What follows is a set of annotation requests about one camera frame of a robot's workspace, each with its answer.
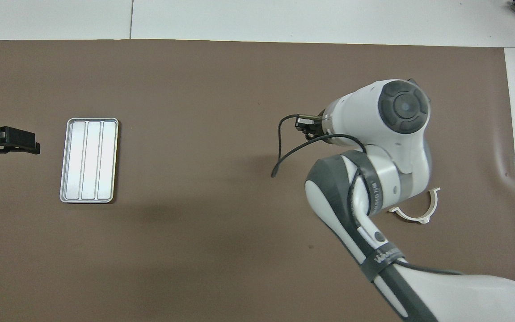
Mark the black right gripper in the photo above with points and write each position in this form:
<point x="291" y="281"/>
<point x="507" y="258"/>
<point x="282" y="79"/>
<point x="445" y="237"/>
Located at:
<point x="309" y="126"/>

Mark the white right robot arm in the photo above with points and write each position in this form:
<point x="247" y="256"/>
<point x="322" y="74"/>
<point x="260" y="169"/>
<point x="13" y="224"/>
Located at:
<point x="373" y="134"/>

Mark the silver metal tray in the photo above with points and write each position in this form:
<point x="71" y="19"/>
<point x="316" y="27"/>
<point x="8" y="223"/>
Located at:
<point x="88" y="161"/>

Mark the brown paper table mat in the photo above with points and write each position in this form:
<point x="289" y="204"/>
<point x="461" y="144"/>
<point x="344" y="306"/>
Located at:
<point x="217" y="89"/>

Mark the white curved plastic bracket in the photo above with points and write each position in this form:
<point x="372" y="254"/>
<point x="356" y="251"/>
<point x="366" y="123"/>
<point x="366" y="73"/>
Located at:
<point x="433" y="205"/>

